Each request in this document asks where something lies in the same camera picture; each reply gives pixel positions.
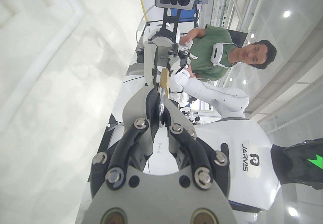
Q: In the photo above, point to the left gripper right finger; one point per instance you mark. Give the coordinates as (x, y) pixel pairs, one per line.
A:
(188, 143)

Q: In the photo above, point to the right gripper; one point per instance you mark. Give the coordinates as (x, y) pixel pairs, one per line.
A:
(164, 42)

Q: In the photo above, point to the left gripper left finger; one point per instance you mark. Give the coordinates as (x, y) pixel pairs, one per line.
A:
(137, 111)

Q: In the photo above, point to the brass padlock with silver shackle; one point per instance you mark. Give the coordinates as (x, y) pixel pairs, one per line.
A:
(164, 81)

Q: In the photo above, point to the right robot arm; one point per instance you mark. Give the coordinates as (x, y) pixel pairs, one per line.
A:
(214, 93)

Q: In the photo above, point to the person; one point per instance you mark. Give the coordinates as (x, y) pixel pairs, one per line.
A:
(214, 61)

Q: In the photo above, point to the robot body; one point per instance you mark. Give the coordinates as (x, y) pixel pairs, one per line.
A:
(227, 184)

